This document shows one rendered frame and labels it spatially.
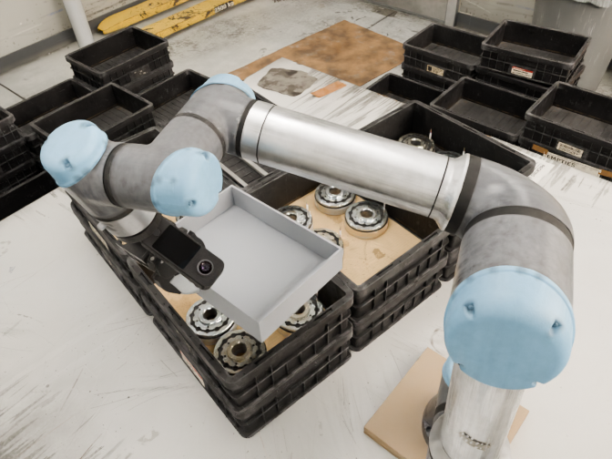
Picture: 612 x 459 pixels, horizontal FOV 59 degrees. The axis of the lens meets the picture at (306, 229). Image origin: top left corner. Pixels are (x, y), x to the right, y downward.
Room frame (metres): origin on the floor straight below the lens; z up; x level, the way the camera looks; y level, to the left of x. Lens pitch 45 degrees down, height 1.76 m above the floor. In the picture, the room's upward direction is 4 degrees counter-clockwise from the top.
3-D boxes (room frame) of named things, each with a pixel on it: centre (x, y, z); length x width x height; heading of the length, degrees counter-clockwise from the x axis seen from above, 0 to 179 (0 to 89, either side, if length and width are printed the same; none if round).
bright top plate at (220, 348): (0.59, 0.14, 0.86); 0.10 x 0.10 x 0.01
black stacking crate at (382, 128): (1.08, -0.33, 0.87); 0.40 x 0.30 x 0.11; 37
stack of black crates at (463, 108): (1.96, -0.80, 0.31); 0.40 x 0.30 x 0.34; 46
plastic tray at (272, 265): (0.64, 0.11, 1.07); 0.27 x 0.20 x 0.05; 46
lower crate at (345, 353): (0.72, 0.15, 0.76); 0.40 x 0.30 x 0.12; 37
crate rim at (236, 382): (0.72, 0.15, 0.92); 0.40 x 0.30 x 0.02; 37
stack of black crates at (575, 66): (2.26, -1.08, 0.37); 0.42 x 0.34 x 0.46; 46
